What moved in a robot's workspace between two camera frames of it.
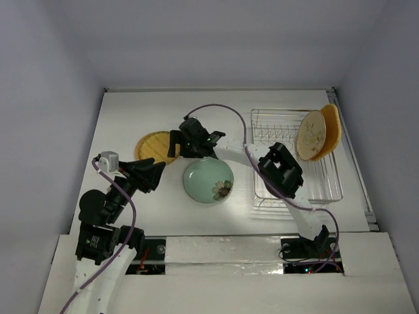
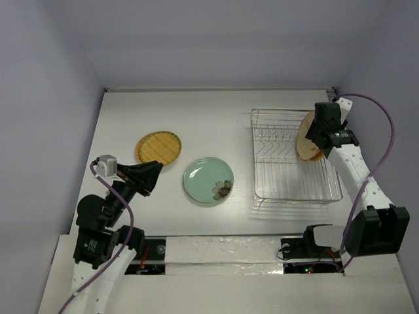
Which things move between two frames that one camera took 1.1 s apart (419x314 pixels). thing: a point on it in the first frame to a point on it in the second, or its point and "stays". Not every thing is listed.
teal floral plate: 208,180 stays
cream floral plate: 311,135 stays
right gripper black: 184,144 to 314,131
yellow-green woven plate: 156,145 stays
